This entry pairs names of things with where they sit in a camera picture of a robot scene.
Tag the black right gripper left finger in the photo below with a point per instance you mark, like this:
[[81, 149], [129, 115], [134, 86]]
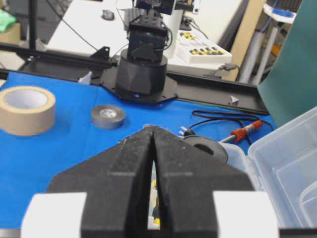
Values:
[[105, 196]]

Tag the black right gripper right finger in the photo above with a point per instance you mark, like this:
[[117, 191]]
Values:
[[202, 197]]

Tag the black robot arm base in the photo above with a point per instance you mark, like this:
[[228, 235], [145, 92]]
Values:
[[140, 74]]

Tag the yellow black tool in toolbox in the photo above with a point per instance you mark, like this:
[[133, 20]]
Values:
[[153, 214]]

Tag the clear plastic toolbox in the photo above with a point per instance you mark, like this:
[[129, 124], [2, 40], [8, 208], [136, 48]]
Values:
[[284, 165]]

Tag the black tape roll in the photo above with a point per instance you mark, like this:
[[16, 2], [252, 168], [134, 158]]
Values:
[[211, 147]]

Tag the blue table mat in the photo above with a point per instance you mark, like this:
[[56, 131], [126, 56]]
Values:
[[27, 164]]

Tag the grey electrical tape roll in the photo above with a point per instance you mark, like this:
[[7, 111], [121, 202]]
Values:
[[108, 116]]

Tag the beige masking tape roll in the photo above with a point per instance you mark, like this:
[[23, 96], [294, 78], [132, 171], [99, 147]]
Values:
[[26, 110]]

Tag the dark green board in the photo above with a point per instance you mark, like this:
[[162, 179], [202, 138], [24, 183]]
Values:
[[290, 89]]

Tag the white box with yellow parts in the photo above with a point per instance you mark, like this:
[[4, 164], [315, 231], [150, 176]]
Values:
[[194, 48]]

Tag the grey computer mouse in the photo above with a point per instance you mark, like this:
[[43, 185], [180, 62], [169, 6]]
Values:
[[108, 15]]

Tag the green cloth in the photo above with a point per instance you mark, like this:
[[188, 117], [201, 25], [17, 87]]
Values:
[[6, 20]]

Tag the red handled soldering iron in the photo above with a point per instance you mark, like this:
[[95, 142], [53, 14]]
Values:
[[240, 133]]

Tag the black aluminium frame rail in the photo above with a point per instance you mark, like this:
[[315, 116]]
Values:
[[210, 91]]

